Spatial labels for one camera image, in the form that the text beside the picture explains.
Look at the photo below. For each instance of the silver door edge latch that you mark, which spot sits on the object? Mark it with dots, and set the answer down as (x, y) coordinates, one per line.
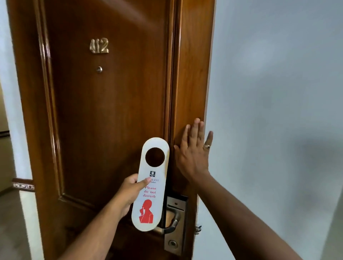
(198, 229)

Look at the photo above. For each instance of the silver door lock plate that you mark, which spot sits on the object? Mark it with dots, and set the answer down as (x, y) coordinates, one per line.
(180, 241)

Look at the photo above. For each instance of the person's left thumb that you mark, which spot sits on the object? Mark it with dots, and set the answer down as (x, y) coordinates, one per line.
(143, 182)

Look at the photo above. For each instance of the person's right thumb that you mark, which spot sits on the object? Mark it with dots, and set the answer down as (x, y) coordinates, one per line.
(177, 153)

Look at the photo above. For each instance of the person's left forearm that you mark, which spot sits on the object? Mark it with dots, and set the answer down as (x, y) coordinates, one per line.
(93, 233)

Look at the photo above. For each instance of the white red door hanger sign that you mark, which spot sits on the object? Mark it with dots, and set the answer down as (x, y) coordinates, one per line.
(150, 198)

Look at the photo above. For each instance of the person's left hand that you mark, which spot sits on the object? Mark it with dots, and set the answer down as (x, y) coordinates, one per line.
(129, 191)

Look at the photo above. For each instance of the person's right hand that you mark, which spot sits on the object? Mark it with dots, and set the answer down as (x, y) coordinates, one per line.
(193, 158)

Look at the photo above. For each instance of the person's right middle finger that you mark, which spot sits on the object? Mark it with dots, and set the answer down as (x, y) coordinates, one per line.
(194, 132)

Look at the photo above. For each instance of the silver door peephole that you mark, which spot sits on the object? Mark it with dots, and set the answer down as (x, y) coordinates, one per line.
(99, 69)

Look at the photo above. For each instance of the brass door number digits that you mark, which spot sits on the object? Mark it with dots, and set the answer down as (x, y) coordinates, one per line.
(99, 46)

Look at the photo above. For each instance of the brown wooden door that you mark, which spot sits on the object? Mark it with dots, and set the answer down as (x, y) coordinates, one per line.
(107, 112)

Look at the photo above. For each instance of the person's right little finger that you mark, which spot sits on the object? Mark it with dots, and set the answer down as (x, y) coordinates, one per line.
(208, 140)

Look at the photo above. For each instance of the person's right forearm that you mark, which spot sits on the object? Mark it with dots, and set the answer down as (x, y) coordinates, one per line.
(235, 219)

